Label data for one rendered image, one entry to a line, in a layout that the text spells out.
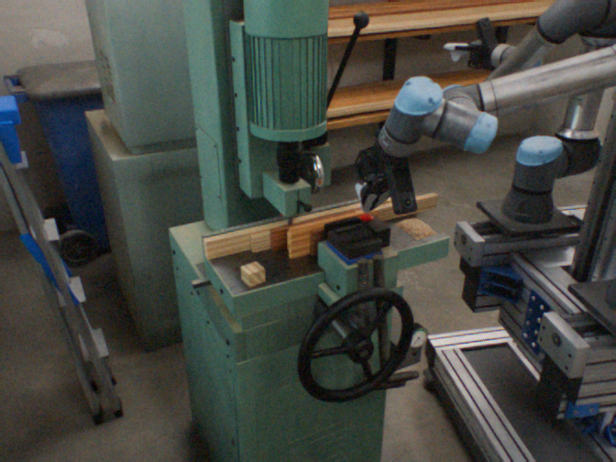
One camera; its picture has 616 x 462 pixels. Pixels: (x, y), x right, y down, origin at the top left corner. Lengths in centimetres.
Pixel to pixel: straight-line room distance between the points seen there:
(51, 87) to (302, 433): 197
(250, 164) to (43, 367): 153
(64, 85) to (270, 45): 184
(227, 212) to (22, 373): 138
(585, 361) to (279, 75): 94
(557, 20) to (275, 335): 109
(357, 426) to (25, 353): 156
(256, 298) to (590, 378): 80
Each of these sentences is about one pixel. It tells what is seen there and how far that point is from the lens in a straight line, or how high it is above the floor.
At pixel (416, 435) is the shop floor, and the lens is 223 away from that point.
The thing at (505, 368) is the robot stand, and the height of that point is 21.
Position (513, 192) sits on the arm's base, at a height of 89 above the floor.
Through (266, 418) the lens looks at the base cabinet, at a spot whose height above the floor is 51.
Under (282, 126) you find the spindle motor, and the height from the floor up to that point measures 123.
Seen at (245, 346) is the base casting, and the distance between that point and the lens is 137.
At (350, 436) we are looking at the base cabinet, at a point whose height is 32.
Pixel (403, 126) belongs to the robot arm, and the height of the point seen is 129.
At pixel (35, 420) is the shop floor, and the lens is 246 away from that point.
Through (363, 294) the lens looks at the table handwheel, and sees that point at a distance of 119.
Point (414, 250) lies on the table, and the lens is 148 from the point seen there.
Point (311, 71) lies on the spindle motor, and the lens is 125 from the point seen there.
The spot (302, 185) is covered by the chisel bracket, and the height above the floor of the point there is 107.
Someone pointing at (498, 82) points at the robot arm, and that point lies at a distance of 125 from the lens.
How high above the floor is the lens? 162
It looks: 28 degrees down
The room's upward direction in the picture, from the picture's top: straight up
